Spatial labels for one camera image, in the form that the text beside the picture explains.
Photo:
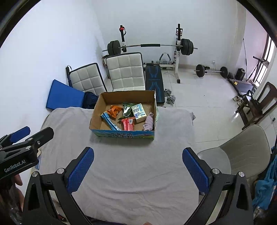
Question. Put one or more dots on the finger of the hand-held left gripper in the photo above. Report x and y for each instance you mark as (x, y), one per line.
(42, 136)
(20, 133)

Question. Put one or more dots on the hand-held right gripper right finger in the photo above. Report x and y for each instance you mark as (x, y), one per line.
(194, 168)

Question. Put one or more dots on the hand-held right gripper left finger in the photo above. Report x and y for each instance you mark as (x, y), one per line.
(81, 171)

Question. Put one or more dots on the printed cardboard box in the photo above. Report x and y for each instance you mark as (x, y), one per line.
(123, 135)

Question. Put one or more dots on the long blue snack packet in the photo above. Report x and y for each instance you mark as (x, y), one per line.
(110, 122)

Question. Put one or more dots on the purple sock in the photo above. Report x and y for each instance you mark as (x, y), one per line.
(148, 122)

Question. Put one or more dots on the red snack packet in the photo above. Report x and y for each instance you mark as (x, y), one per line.
(128, 124)

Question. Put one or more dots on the orange snack packet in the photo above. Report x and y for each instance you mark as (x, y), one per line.
(114, 110)

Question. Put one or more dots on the green snack packet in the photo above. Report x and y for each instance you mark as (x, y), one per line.
(127, 111)

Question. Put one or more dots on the white blue tissue pack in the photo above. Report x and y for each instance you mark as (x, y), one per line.
(139, 112)

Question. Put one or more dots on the person's left hand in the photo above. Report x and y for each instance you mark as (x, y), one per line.
(18, 180)

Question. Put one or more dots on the blue foam mat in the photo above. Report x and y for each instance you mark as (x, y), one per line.
(62, 95)

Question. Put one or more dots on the beige plastic chair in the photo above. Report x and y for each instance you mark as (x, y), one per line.
(244, 147)

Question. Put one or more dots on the dark blue cloth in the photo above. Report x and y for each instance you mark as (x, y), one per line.
(90, 100)

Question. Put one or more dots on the black blue rod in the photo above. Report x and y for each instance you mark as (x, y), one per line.
(68, 74)

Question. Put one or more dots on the chrome dumbbell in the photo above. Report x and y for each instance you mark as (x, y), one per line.
(167, 92)
(171, 100)

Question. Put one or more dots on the small white padded chair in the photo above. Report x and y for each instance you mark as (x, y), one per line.
(86, 77)

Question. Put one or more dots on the blue plastic bag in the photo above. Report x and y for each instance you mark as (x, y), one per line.
(268, 186)

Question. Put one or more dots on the white shoe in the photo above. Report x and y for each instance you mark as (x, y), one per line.
(240, 102)
(236, 98)

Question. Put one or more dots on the black treadmill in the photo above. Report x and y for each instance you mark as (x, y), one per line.
(242, 85)

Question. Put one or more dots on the black blue weight bench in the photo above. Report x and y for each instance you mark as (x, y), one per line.
(153, 80)

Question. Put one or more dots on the short barbell with black plates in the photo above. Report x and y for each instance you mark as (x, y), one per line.
(212, 71)

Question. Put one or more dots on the loose black weight plates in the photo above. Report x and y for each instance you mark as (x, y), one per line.
(230, 75)

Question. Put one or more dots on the brown wooden chair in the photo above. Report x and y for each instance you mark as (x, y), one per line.
(266, 95)

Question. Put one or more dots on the black speaker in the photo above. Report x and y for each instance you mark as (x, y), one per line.
(240, 74)

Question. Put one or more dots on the large white padded chair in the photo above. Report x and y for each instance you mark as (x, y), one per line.
(125, 71)

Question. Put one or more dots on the white barbell rack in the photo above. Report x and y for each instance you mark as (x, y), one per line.
(177, 62)

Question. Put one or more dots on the racked barbell with black plates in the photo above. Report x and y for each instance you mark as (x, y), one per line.
(150, 45)

